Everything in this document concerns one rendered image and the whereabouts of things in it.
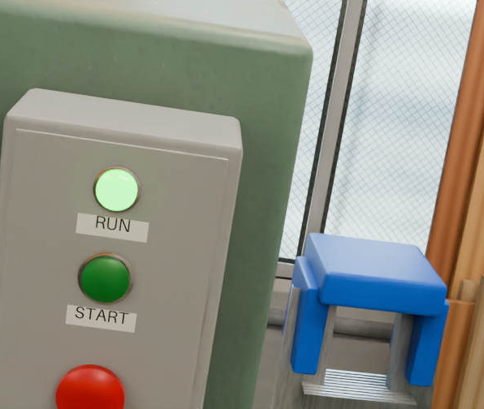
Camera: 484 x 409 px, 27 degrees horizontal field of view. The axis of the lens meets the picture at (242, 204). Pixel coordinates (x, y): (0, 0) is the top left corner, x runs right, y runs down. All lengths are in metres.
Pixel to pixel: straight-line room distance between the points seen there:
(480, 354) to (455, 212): 0.26
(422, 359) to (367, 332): 0.70
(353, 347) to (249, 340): 1.55
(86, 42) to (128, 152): 0.08
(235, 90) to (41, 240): 0.12
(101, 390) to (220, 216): 0.09
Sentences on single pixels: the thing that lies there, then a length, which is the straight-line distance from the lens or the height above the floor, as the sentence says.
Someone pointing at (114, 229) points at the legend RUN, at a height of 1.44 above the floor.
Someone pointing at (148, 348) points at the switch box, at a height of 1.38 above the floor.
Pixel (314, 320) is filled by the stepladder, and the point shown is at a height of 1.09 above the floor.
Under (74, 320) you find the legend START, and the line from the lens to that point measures 0.45.
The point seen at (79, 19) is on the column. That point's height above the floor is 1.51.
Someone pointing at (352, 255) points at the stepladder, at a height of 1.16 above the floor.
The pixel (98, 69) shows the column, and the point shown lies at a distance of 0.48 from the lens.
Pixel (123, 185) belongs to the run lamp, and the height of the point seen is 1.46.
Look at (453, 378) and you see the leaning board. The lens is 1.83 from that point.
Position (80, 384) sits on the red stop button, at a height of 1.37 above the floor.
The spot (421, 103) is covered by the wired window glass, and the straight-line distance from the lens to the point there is 2.01.
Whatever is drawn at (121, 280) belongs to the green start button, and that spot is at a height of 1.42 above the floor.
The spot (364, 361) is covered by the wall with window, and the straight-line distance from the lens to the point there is 2.08.
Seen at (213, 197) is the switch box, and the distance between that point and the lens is 0.43.
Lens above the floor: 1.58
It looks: 17 degrees down
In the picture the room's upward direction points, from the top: 9 degrees clockwise
